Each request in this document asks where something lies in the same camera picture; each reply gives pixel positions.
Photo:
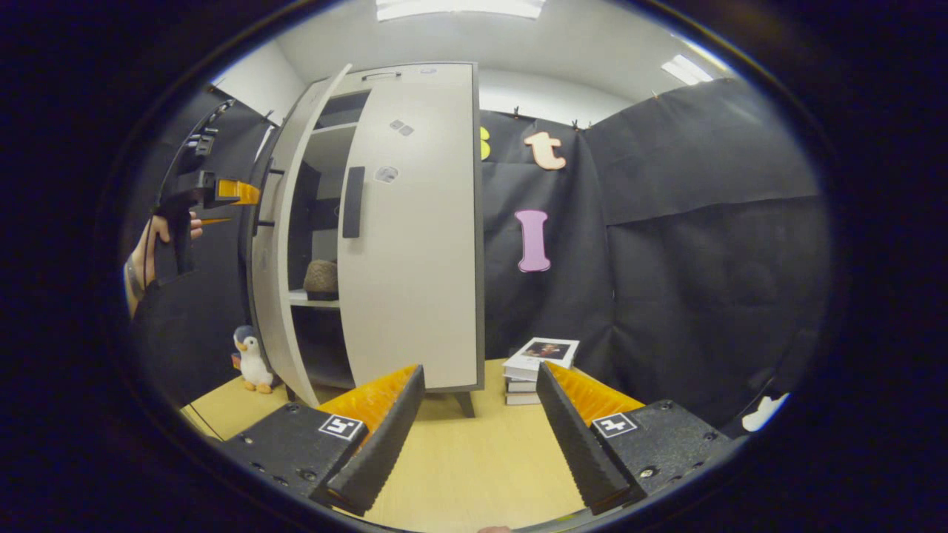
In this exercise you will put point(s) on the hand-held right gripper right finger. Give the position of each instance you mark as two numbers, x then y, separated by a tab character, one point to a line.
578	451

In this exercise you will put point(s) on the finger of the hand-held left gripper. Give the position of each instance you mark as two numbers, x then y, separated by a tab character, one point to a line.
238	192
215	220

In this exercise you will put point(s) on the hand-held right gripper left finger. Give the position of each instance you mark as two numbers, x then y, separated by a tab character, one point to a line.
385	451

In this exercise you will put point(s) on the white shoe cabinet door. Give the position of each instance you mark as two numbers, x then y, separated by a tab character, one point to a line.
422	259
278	296

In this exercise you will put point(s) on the white shoe cabinet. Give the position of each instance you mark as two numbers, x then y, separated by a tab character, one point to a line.
329	148

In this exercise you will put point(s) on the brown fuzzy shoe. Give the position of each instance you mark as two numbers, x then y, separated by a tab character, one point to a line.
322	277

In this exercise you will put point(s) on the grey wristband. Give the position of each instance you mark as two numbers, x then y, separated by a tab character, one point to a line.
133	275

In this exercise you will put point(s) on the white photo cover book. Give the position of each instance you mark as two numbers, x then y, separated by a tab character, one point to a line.
544	352

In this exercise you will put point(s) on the penguin plush toy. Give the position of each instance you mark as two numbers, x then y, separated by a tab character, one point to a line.
253	363

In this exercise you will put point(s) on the black backdrop cloth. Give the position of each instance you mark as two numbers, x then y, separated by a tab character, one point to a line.
703	259

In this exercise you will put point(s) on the large ceiling light panel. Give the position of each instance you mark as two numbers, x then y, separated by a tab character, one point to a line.
459	7

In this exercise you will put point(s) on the small ceiling light panel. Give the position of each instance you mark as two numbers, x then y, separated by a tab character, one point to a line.
685	70

